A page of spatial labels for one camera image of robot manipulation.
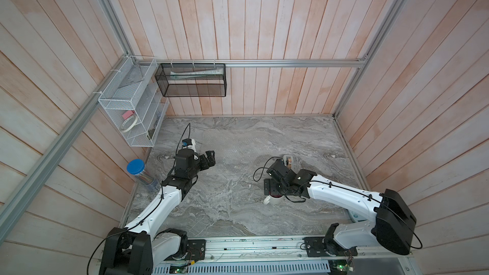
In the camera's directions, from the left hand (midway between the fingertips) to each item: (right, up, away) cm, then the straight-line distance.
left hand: (207, 156), depth 86 cm
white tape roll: (-33, +15, -5) cm, 36 cm away
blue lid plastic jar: (-26, -3, -11) cm, 28 cm away
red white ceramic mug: (+30, -17, -6) cm, 35 cm away
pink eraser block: (-35, +19, -4) cm, 40 cm away
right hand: (+30, -14, -2) cm, 33 cm away
